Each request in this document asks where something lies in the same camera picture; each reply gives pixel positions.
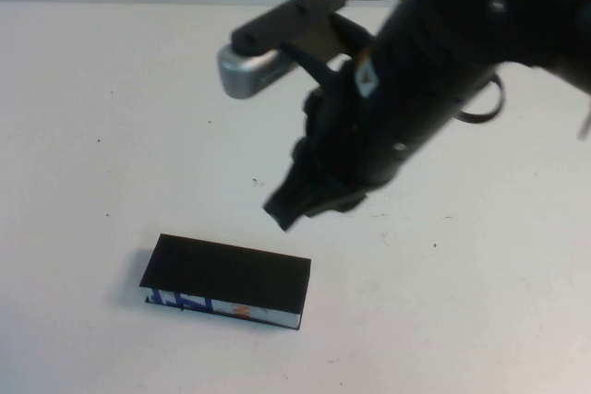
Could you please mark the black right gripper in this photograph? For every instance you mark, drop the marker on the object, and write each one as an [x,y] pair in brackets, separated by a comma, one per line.
[360,135]

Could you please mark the black glasses case printed side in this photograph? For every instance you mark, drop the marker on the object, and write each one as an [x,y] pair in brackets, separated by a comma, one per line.
[231,274]

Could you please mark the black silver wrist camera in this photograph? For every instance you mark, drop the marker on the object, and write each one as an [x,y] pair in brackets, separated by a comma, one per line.
[249,71]

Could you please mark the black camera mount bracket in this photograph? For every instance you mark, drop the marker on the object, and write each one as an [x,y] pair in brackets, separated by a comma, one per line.
[323,39]

